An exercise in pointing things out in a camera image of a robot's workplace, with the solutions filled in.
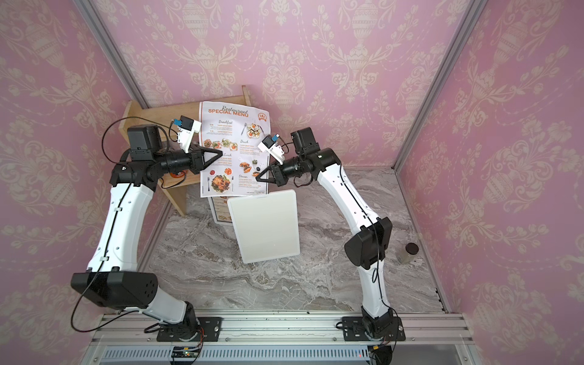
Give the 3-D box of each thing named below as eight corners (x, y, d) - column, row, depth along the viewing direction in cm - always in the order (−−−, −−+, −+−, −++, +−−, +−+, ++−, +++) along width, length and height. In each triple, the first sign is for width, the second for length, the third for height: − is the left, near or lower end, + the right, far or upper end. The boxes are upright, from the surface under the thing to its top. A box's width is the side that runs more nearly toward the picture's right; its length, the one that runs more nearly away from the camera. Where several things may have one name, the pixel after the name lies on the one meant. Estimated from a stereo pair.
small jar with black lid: (397, 264, 90) (407, 253, 82) (397, 253, 93) (407, 241, 85) (407, 267, 89) (418, 256, 81) (407, 255, 92) (418, 243, 84)
